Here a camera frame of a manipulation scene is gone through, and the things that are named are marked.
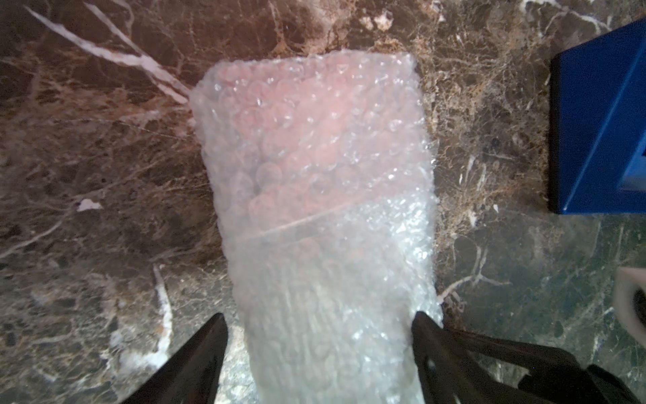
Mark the blue tape dispenser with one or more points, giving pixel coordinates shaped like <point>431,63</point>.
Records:
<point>596,139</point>

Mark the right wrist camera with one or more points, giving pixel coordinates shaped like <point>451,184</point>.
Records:
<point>629,301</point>

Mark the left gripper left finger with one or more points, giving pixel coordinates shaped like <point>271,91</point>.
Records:
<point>192,374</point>

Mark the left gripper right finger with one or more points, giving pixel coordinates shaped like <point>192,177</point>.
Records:
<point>449,374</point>

